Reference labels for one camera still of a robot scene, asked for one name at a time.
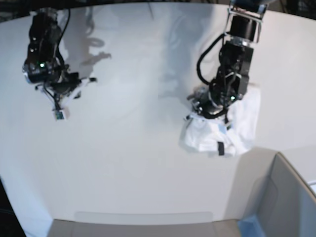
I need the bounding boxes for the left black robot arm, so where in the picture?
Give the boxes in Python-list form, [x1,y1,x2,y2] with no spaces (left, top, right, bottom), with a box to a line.
[183,0,269,156]

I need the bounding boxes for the white printed t-shirt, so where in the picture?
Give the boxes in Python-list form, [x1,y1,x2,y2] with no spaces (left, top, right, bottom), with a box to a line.
[182,83,261,157]

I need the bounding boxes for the grey cardboard box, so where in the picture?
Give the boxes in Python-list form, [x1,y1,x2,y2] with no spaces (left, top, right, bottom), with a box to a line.
[48,152,316,237]

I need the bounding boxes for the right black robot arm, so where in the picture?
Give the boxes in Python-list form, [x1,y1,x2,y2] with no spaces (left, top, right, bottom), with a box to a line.
[22,7,97,112]

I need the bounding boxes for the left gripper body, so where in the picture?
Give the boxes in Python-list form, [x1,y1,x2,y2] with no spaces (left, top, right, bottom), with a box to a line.
[184,85,232,130]

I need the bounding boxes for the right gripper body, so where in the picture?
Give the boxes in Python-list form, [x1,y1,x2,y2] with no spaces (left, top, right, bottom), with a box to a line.
[35,72,92,110]

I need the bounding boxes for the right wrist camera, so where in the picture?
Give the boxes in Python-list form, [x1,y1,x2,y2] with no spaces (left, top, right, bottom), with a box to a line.
[52,110,69,121]

